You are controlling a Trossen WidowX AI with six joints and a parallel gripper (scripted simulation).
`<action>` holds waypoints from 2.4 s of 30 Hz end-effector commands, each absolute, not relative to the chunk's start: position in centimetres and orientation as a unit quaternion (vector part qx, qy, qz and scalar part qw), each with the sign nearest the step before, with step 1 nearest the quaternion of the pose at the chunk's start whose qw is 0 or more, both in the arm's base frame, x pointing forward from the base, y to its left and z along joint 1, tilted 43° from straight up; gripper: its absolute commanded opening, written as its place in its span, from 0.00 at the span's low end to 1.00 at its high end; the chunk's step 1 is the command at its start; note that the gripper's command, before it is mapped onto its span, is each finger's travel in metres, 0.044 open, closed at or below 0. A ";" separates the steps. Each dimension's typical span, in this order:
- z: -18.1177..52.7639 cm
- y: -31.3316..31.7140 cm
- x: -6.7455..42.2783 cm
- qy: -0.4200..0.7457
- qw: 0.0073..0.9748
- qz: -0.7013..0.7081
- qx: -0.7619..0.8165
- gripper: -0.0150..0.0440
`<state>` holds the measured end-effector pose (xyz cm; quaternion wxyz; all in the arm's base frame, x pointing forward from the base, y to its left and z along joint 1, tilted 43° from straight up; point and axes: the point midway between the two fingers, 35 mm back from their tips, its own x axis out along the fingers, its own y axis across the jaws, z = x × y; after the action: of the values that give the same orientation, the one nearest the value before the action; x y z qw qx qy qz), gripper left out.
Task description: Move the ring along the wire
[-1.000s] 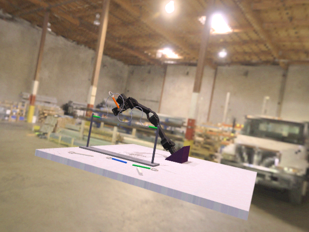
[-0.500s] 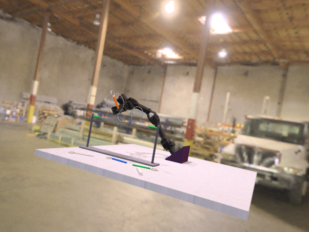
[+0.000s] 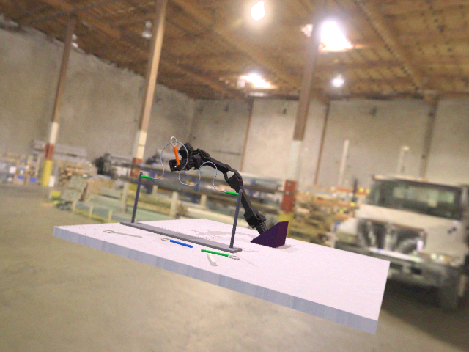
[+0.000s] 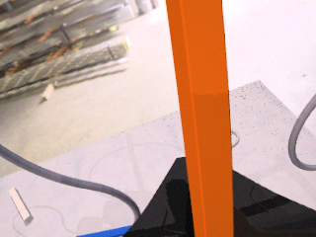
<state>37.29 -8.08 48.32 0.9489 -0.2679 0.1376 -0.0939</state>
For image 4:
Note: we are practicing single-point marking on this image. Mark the orange handle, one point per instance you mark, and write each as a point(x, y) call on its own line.
point(197, 35)

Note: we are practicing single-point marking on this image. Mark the blue handle with grey loop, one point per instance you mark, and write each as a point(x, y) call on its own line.
point(108, 233)

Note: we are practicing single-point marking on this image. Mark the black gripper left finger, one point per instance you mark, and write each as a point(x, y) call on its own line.
point(170, 213)

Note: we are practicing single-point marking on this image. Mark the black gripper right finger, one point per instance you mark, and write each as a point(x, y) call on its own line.
point(259, 212)

